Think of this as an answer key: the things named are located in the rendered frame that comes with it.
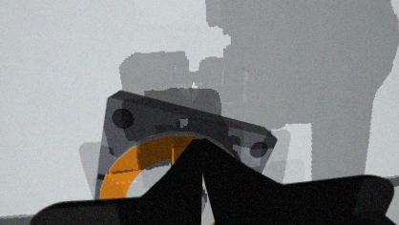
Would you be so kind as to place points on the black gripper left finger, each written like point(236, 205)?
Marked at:
point(174, 200)

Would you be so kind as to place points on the orange round plate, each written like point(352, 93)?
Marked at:
point(136, 170)

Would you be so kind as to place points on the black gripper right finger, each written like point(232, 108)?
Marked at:
point(239, 195)

